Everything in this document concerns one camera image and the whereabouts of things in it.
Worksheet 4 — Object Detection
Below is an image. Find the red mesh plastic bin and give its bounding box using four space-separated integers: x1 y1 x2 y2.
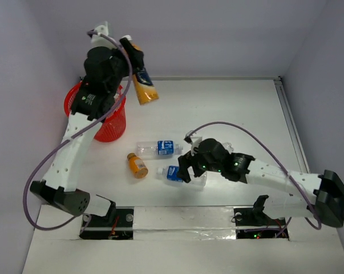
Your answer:
63 82 127 143

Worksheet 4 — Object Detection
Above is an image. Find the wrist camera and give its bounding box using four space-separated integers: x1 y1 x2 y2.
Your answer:
87 21 115 48
184 130 203 156

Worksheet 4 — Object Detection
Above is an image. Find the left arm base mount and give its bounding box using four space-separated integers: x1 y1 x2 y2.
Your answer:
79 207 134 240

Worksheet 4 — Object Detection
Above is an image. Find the blue label bottle front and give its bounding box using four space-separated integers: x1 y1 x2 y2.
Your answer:
156 166 207 191

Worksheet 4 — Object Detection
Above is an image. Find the aluminium rail right edge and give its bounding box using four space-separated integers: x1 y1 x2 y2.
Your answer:
273 77 310 173

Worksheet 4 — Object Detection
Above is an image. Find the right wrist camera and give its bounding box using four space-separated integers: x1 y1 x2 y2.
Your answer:
184 130 203 156

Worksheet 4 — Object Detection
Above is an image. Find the blue label bottle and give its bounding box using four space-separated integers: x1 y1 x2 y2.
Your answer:
156 166 207 191
136 140 183 156

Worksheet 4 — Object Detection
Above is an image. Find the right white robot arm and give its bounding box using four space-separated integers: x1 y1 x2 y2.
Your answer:
177 138 344 228

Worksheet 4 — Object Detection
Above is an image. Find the tall orange juice bottle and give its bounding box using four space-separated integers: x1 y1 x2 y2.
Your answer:
122 35 159 105

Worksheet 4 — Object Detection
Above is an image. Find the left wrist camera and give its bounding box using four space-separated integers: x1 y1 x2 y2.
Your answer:
87 21 115 48

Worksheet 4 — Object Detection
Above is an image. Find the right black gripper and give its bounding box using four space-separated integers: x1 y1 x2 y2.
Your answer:
176 147 222 182

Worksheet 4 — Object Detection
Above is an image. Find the small orange juice bottle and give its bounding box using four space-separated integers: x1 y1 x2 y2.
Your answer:
127 153 148 179

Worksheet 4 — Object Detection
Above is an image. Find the blue label bottle middle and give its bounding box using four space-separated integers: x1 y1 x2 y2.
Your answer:
136 140 183 156

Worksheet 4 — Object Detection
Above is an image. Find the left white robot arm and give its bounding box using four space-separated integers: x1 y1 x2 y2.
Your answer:
23 35 144 229

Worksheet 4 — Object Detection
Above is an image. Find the crushed red label bottle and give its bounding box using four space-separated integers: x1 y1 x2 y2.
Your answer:
222 142 234 154

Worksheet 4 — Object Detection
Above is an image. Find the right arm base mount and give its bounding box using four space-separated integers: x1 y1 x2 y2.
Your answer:
231 195 289 240

